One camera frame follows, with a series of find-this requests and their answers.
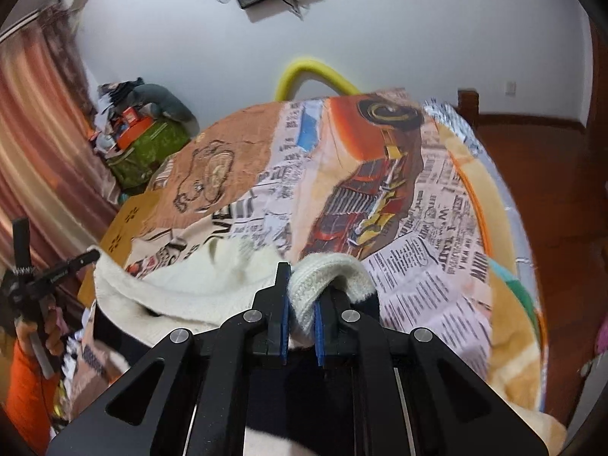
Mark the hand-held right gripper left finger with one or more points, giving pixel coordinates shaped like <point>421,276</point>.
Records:
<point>284,327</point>

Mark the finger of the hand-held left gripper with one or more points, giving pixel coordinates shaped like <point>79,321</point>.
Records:
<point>21,244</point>
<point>76,266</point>

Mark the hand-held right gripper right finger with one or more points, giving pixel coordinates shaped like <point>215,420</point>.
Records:
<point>319,335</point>

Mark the black and white striped sweater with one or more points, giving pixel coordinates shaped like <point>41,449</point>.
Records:
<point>190,285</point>

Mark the person's left hand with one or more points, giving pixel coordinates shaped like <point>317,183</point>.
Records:
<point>53,337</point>

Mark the bamboo lap table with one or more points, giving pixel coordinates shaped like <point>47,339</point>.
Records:
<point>123,228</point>

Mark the striped pink curtain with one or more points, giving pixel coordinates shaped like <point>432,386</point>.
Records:
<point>38,152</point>

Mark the green patterned storage bin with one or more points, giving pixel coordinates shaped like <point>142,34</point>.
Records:
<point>152,152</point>

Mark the orange box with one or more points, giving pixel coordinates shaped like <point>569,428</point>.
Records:
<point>135,130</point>

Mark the newspaper and car printed blanket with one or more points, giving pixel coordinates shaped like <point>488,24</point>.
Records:
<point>403,209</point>

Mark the pile of clutter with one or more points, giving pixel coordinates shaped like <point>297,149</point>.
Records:
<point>111,104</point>

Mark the grey plush toy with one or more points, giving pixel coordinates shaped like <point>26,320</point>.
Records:
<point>166,102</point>

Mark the brown tied curtain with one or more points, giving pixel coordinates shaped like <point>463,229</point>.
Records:
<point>66,57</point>

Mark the yellow foam tube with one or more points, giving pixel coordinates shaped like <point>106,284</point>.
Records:
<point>308,73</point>

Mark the wooden bed post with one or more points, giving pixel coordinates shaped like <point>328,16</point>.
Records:
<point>468,107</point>

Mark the white wall socket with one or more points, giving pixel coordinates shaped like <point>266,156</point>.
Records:
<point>510,88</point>

